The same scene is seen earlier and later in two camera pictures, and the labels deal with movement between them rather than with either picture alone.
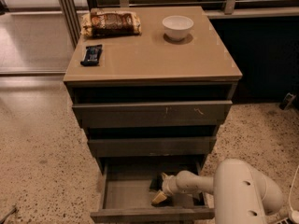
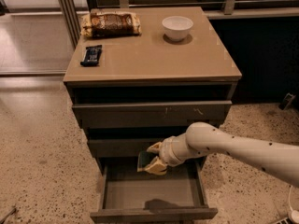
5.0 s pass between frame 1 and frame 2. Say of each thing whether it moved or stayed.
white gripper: moved
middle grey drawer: stayed
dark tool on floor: stayed
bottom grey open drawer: stayed
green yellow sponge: moved
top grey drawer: stayed
